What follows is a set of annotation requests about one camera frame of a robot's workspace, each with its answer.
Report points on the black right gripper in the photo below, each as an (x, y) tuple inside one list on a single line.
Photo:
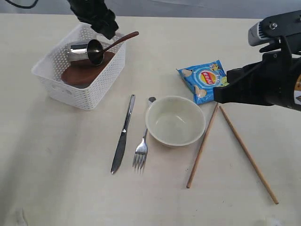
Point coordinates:
[(279, 68)]

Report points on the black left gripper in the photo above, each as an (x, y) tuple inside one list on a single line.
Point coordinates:
[(95, 13)]

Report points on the brown wooden spoon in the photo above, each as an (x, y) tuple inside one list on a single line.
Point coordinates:
[(122, 39)]

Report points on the brown wooden chopstick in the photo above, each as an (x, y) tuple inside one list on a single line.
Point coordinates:
[(250, 158), (207, 131)]

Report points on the blue potato chips bag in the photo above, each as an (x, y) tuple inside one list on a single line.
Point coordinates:
[(202, 79)]

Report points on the white ceramic bowl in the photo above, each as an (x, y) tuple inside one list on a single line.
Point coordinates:
[(175, 121)]

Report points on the silver table knife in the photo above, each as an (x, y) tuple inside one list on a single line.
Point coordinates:
[(119, 153)]

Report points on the silver metal fork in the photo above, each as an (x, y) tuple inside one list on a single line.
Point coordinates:
[(141, 152)]

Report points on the black metal cup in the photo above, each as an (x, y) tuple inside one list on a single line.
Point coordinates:
[(85, 52)]

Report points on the brown wooden plate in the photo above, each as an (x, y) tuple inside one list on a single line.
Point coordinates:
[(82, 76)]

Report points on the white woven plastic basket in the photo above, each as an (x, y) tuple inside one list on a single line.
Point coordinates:
[(50, 68)]

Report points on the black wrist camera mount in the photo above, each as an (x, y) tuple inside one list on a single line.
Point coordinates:
[(276, 30)]

